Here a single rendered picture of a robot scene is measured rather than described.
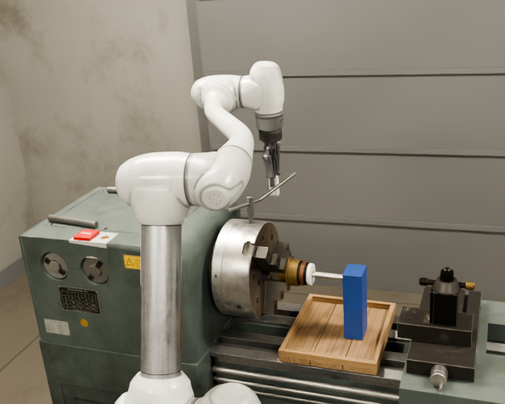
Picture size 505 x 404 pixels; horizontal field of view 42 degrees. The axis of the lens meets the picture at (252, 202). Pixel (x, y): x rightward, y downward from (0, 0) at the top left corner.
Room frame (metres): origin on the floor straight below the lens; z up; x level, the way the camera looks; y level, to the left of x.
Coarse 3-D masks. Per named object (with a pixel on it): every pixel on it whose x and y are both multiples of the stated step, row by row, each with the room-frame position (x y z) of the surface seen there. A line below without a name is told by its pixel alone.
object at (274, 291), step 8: (264, 280) 1.90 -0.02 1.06; (272, 280) 1.91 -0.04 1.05; (264, 288) 1.90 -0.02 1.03; (272, 288) 1.89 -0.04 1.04; (280, 288) 1.88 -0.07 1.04; (288, 288) 1.88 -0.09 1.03; (264, 296) 1.89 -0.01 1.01; (272, 296) 1.88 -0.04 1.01; (280, 296) 1.87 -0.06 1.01; (264, 304) 1.88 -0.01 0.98; (272, 304) 1.87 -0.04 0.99; (264, 312) 1.87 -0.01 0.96; (272, 312) 1.86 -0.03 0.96
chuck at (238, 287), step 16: (240, 224) 1.95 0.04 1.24; (256, 224) 1.94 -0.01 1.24; (272, 224) 2.01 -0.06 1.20; (240, 240) 1.87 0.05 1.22; (256, 240) 1.87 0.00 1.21; (272, 240) 2.00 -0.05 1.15; (224, 256) 1.85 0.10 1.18; (240, 256) 1.83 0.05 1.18; (224, 272) 1.82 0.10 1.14; (240, 272) 1.81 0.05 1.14; (256, 272) 1.85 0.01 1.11; (224, 288) 1.81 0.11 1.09; (240, 288) 1.80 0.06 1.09; (256, 288) 1.84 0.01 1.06; (224, 304) 1.83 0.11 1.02; (240, 304) 1.80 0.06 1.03; (256, 304) 1.83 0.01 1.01
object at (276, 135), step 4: (280, 128) 2.07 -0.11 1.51; (260, 132) 2.06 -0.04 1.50; (264, 132) 2.05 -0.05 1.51; (268, 132) 2.04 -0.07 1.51; (272, 132) 2.04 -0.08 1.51; (276, 132) 2.04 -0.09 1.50; (280, 132) 2.05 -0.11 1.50; (260, 136) 2.06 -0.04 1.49; (264, 136) 2.05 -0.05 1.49; (268, 136) 2.04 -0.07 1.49; (272, 136) 2.04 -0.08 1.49; (276, 136) 2.04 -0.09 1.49; (280, 136) 2.05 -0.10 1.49; (264, 140) 2.05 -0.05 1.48; (268, 140) 2.04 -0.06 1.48; (272, 140) 2.04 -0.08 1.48; (276, 140) 2.04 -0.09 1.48; (268, 144) 2.04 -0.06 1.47; (272, 144) 2.05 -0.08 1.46; (272, 148) 2.05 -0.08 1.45; (272, 152) 2.05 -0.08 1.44
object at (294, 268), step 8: (288, 264) 1.88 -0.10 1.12; (296, 264) 1.88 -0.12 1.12; (304, 264) 1.88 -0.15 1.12; (288, 272) 1.86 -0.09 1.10; (296, 272) 1.86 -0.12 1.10; (304, 272) 1.85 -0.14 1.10; (280, 280) 1.89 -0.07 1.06; (288, 280) 1.86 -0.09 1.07; (296, 280) 1.85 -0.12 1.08; (304, 280) 1.85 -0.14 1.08
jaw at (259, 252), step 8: (248, 248) 1.85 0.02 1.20; (256, 248) 1.86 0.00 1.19; (264, 248) 1.85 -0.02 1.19; (256, 256) 1.84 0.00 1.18; (264, 256) 1.83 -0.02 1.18; (272, 256) 1.87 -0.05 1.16; (264, 264) 1.86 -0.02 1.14; (272, 264) 1.85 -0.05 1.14; (280, 264) 1.87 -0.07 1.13; (272, 272) 1.89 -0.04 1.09; (280, 272) 1.87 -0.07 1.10
